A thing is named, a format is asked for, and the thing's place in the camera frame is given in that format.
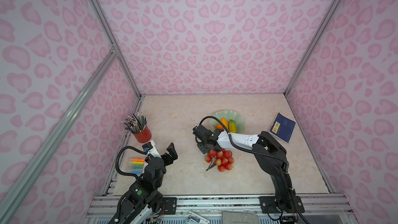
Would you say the red fake lychee bunch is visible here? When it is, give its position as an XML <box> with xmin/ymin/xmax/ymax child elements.
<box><xmin>205</xmin><ymin>149</ymin><xmax>234</xmax><ymax>172</ymax></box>

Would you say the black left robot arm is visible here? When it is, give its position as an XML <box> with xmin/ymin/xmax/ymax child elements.
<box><xmin>109</xmin><ymin>141</ymin><xmax>178</xmax><ymax>224</ymax></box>

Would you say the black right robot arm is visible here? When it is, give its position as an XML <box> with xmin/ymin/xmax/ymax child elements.
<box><xmin>193</xmin><ymin>124</ymin><xmax>308</xmax><ymax>224</ymax></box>

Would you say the green scalloped fruit bowl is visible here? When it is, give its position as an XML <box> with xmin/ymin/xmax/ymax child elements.
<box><xmin>213</xmin><ymin>110</ymin><xmax>246</xmax><ymax>134</ymax></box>

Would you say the coloured marker set box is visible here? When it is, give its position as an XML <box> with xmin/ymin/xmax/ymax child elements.
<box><xmin>127</xmin><ymin>158</ymin><xmax>146</xmax><ymax>175</ymax></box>

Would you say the red pencil cup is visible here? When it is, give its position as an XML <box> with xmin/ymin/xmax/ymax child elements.
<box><xmin>133</xmin><ymin>125</ymin><xmax>152</xmax><ymax>144</ymax></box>

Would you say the blue notebook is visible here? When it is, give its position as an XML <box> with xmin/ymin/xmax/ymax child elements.
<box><xmin>269</xmin><ymin>113</ymin><xmax>296</xmax><ymax>143</ymax></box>

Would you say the grey pad at front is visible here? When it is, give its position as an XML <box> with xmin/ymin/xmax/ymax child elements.
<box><xmin>222</xmin><ymin>212</ymin><xmax>260</xmax><ymax>224</ymax></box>

